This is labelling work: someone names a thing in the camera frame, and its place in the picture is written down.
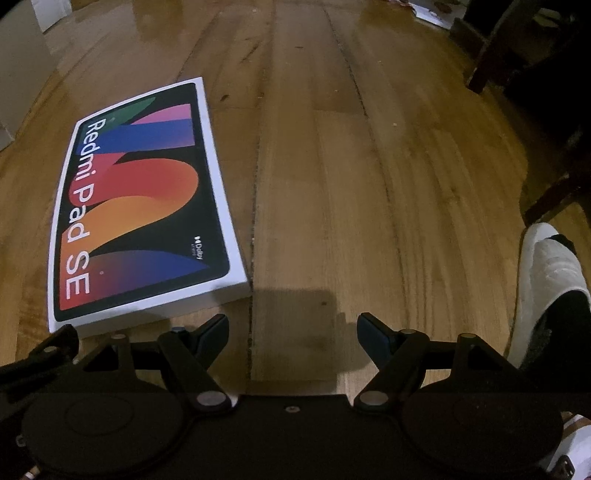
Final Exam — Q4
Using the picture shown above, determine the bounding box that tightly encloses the white drawer cabinet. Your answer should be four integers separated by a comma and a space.
0, 0, 63, 152

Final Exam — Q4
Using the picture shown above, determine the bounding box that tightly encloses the colourful printed box lid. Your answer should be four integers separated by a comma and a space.
46, 76, 253, 334

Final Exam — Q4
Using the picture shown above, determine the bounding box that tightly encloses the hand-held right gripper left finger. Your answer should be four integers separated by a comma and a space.
81, 314, 232, 411

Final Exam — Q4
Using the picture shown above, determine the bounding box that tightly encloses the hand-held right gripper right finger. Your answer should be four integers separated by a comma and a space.
353, 312, 509, 410

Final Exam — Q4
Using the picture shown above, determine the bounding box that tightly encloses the person's foot in white slipper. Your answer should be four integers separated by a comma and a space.
505, 222, 591, 371

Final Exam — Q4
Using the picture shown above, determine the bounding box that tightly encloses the dark wooden chair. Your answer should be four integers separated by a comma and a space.
450, 0, 591, 228

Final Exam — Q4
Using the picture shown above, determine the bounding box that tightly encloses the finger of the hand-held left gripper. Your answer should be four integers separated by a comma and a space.
0, 324, 80, 394

